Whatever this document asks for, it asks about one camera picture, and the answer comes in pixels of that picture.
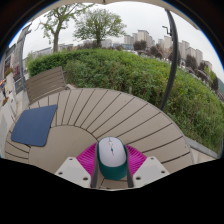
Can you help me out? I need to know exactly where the dark curved umbrella pole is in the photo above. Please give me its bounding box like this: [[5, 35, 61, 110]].
[[159, 9, 180, 112]]

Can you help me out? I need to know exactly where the round leafy green tree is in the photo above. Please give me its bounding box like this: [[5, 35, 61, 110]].
[[73, 8, 128, 48]]

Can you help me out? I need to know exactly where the dark blue mouse pad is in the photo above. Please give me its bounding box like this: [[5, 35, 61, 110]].
[[10, 104, 59, 148]]

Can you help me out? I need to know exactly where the group of apartment buildings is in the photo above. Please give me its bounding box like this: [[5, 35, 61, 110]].
[[123, 29, 214, 73]]

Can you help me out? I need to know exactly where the slatted wooden outdoor chair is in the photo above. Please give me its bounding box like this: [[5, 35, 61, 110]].
[[24, 65, 70, 106]]

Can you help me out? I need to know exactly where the white and teal computer mouse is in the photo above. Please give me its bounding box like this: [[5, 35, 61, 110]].
[[96, 136, 129, 182]]

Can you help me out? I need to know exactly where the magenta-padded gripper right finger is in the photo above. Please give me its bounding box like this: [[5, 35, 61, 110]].
[[125, 144, 170, 189]]

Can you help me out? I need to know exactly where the thin-crowned tree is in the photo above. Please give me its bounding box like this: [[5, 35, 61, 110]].
[[38, 2, 94, 53]]

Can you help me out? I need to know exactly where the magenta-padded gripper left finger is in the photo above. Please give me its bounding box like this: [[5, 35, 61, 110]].
[[54, 143, 100, 189]]

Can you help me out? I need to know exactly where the dark standing sign board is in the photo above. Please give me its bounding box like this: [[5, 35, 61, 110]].
[[13, 22, 33, 95]]

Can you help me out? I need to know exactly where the green hedge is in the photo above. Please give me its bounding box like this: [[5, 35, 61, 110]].
[[27, 48, 224, 153]]

